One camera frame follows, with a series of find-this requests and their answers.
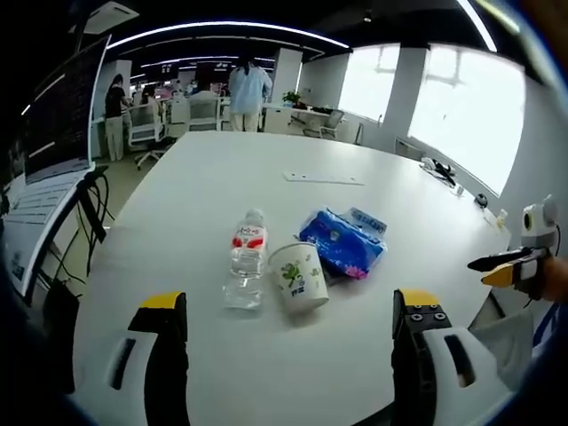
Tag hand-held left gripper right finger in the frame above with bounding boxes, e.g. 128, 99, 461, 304
390, 288, 514, 426

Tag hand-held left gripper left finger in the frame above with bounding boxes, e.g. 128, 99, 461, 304
69, 291, 191, 426

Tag clear plastic water bottle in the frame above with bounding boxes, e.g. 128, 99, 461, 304
221, 208, 271, 311

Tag blue tissue pack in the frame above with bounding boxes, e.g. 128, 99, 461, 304
292, 206, 389, 281

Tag white paper cup green print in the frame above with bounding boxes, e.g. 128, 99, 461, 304
267, 241, 330, 317

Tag dark items on table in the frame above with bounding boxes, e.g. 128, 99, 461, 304
419, 156, 458, 187

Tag white flat strip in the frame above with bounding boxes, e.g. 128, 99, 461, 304
282, 170, 366, 186

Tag white table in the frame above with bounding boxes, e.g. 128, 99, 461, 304
66, 130, 516, 426

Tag white office chair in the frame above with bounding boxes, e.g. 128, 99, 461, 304
185, 93, 221, 132
303, 108, 346, 141
128, 98, 177, 171

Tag large monitor screen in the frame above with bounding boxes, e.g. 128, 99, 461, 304
0, 35, 112, 307

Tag black cables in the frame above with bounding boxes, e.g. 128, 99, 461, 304
43, 166, 117, 285

